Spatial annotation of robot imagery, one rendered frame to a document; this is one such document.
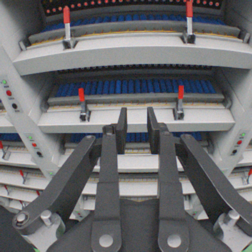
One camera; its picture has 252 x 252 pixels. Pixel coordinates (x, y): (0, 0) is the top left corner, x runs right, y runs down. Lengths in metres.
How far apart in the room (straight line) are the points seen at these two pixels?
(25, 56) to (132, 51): 0.26
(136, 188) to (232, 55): 0.62
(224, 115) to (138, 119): 0.26
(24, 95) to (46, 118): 0.10
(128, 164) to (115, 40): 0.40
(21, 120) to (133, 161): 0.41
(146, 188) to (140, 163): 0.20
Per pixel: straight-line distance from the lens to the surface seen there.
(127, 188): 0.73
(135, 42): 0.35
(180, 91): 0.41
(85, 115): 0.42
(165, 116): 0.43
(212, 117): 0.48
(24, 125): 0.54
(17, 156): 0.77
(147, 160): 0.56
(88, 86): 0.51
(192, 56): 0.37
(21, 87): 0.47
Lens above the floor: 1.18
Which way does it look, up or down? 37 degrees down
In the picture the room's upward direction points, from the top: 4 degrees counter-clockwise
